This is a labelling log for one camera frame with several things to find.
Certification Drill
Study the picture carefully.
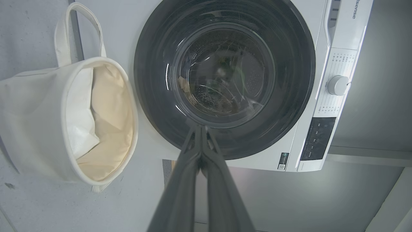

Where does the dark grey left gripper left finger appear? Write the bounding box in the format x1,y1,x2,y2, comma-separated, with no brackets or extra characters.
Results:
146,125,202,232

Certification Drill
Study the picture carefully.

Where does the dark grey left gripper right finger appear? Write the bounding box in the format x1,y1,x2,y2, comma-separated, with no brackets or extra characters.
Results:
201,126,256,232

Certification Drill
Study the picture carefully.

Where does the black round washing machine door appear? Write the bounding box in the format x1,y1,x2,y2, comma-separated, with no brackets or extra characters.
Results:
134,0,316,160

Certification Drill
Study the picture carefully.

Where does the black washing machine control panel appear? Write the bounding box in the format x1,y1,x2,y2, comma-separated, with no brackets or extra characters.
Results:
300,117,337,161

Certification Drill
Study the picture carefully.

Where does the silver washing machine dial knob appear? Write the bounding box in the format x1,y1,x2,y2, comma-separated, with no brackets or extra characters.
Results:
328,75,351,96

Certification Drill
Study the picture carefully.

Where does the cream canvas laundry basket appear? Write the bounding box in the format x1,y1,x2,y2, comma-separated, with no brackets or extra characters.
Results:
0,3,139,194

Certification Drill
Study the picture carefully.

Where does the white front-load washing machine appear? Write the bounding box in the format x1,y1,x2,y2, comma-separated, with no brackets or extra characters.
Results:
77,0,374,173

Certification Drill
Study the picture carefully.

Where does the small black QR sticker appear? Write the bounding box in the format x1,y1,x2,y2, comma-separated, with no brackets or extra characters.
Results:
277,152,289,170

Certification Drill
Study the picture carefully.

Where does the white liner sheet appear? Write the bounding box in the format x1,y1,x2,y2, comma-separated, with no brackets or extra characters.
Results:
66,68,100,160

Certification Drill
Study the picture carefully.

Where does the white detergent drawer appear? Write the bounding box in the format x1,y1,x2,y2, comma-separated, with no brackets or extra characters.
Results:
323,0,374,51

